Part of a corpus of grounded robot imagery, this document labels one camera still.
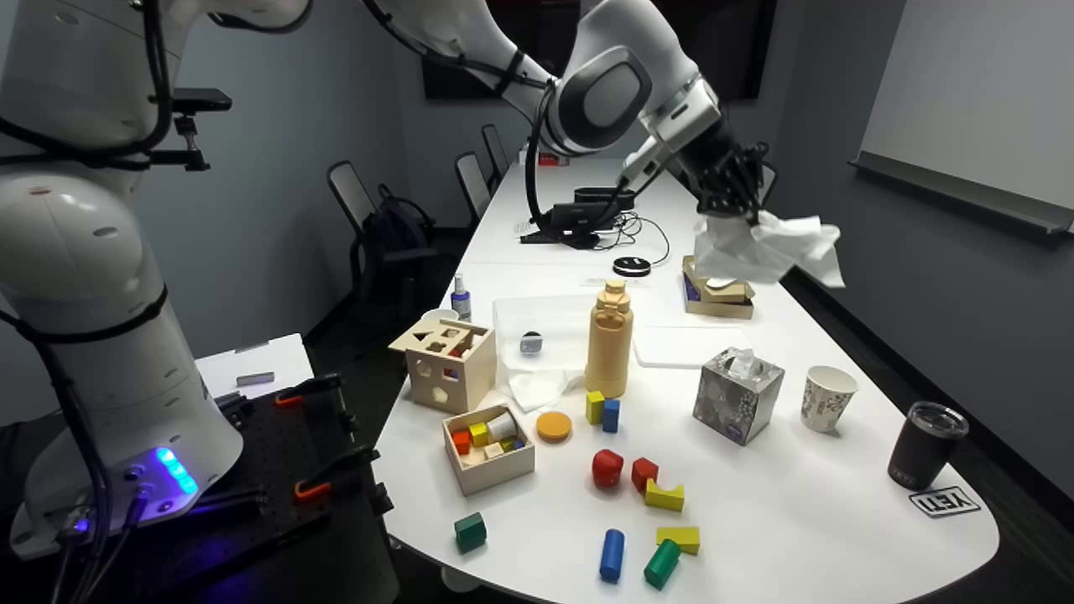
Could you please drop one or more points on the white wipe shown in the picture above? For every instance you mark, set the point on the white wipe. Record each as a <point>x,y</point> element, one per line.
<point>767,250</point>

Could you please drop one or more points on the black round puck device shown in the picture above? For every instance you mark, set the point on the black round puck device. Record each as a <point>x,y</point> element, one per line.
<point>633,265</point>

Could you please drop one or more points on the tan tall bottle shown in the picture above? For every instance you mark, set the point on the tan tall bottle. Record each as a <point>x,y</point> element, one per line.
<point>608,340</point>

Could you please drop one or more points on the blue block beside bottle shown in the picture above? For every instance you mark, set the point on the blue block beside bottle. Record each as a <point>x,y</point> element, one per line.
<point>608,413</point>

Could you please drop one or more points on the black clamp with orange handles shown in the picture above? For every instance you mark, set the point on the black clamp with orange handles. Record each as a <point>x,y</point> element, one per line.
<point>304,454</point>

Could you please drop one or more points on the wooden shape sorter box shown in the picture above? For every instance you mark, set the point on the wooden shape sorter box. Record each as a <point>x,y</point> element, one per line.
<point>452,363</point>

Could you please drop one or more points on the small wooden tray box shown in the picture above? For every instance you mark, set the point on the small wooden tray box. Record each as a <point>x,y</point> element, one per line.
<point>488,446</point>

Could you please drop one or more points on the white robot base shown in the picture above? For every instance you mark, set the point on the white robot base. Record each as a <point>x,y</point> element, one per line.
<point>90,290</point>

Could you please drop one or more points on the green block at edge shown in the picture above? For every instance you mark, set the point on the green block at edge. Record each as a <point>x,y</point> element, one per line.
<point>467,532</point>

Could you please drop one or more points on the green cylinder block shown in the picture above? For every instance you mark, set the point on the green cylinder block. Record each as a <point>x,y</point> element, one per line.
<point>661,564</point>

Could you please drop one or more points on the purple spray bottle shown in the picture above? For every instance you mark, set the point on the purple spray bottle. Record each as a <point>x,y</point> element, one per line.
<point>460,301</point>

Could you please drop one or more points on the orange round disc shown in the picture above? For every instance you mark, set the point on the orange round disc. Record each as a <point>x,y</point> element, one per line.
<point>553,428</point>

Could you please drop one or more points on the patterned paper cup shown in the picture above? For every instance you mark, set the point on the patterned paper cup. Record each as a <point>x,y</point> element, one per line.
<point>828,393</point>

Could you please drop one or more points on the red block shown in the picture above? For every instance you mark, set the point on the red block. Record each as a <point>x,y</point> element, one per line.
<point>605,467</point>
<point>643,475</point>

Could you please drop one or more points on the cardboard box with tape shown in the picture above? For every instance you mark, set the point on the cardboard box with tape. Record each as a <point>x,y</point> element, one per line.
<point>703,297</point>

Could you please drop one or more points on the black tumbler cup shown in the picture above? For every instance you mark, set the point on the black tumbler cup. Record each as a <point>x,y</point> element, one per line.
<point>925,445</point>

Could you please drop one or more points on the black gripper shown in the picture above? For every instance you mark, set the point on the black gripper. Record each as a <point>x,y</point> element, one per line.
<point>726,176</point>

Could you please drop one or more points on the blue cylinder block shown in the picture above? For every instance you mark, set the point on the blue cylinder block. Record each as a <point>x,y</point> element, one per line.
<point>611,553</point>

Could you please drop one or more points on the yellow block far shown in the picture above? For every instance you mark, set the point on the yellow block far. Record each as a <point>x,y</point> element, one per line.
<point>684,537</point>

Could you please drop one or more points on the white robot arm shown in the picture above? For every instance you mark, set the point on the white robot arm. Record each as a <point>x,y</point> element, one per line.
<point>93,80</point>

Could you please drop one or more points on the yellow block beside bottle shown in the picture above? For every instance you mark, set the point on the yellow block beside bottle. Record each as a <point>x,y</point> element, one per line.
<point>596,403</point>

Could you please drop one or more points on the grey tissue box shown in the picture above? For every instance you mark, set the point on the grey tissue box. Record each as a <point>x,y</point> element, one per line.
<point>736,393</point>

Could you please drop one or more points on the black office chair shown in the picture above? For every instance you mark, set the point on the black office chair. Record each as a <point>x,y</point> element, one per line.
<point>391,235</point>

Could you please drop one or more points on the whiteboard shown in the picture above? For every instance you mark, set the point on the whiteboard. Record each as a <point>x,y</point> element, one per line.
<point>978,104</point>

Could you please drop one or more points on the yellow bridge block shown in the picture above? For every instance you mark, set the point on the yellow bridge block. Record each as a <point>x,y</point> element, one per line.
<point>661,497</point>

